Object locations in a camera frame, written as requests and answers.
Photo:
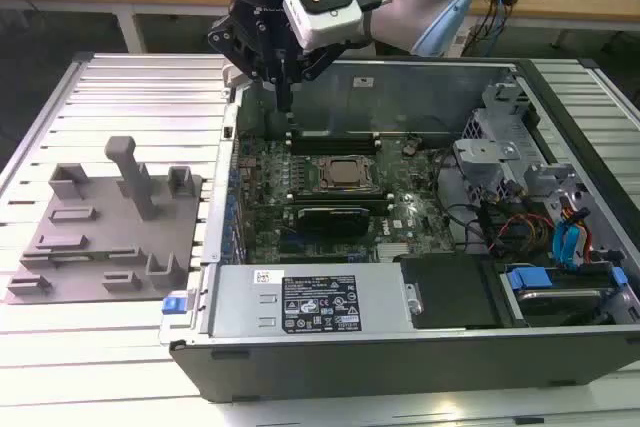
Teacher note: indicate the black open PC case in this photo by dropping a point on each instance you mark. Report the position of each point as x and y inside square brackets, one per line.
[350, 367]

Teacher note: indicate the grey parts rack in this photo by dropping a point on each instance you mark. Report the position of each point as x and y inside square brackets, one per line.
[115, 227]

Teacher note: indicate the silver CPU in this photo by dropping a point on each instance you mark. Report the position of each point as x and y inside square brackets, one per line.
[345, 172]

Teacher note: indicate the black graphics card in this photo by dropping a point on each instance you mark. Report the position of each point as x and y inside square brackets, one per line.
[332, 224]

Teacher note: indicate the green motherboard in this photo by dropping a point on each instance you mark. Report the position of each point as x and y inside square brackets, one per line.
[400, 207]

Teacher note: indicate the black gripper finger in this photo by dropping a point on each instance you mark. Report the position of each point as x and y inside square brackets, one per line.
[225, 39]
[325, 54]

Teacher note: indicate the hard disk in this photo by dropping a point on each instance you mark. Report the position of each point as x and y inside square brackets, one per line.
[555, 307]

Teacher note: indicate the blue disk carrier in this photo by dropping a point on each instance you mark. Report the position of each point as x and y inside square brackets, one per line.
[530, 277]

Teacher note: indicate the silver drive cage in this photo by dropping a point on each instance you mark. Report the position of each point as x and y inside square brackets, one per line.
[480, 152]

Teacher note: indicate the blue case latch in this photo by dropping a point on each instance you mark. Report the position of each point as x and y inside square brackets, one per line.
[173, 305]

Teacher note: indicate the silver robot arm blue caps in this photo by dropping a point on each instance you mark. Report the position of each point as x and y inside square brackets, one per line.
[395, 12]

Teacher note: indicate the black plastic shroud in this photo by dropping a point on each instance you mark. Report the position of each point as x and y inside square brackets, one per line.
[450, 292]

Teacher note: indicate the silver power supply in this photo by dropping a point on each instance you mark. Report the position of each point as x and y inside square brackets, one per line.
[240, 297]

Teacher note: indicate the round coin battery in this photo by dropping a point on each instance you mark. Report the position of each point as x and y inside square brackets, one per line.
[410, 150]

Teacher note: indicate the small silver heatsink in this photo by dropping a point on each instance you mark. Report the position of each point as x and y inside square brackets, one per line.
[392, 252]

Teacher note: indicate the black RAM slot row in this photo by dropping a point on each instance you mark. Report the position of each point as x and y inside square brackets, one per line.
[340, 199]
[332, 143]

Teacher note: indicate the black power supply label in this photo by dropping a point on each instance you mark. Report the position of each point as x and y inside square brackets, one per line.
[320, 304]

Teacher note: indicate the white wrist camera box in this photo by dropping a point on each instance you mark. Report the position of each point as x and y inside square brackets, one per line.
[330, 22]

